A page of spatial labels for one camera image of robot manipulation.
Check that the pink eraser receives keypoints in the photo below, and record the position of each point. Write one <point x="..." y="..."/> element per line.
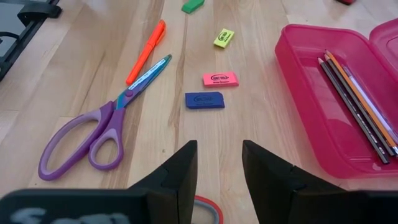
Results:
<point x="220" y="79"/>

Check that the pink plastic pencil case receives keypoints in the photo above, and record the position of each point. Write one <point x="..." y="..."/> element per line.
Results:
<point x="314" y="118"/>

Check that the green eraser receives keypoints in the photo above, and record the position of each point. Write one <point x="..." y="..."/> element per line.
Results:
<point x="192" y="5"/>

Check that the blue eraser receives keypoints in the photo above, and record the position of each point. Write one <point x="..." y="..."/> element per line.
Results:
<point x="204" y="100"/>

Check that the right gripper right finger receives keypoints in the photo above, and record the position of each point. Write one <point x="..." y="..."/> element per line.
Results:
<point x="273" y="189"/>

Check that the dark grey pencil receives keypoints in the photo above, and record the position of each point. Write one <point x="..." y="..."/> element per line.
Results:
<point x="354" y="112"/>

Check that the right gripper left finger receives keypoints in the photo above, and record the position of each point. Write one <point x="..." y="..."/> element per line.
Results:
<point x="177" y="186"/>

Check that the yellow eraser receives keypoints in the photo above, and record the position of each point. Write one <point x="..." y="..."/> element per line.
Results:
<point x="224" y="38"/>

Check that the orange highlighter pen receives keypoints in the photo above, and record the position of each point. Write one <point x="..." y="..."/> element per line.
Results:
<point x="146" y="53"/>

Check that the black aluminium table frame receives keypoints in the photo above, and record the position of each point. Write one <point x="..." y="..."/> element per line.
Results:
<point x="28" y="18"/>

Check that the orange pencil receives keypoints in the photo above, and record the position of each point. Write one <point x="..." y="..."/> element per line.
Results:
<point x="362" y="90"/>

